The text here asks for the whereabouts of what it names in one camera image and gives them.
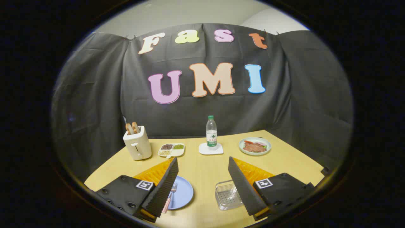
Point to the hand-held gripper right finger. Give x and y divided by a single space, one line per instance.
242 186

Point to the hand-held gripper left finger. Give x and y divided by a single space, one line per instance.
164 186

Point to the blue plate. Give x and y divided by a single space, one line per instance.
183 193

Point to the white divided grain dish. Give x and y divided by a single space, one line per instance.
171 150

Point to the brown meat piece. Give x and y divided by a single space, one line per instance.
254 148

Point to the cream toaster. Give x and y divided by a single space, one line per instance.
138 147

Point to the pale green plate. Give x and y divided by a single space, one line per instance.
265 144

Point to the white square coaster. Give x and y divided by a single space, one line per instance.
205 150

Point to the clear water bottle green cap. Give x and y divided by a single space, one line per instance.
211 131

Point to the brown bread slice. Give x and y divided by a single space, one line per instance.
128 128
136 127

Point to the small black object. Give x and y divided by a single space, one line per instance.
325 171

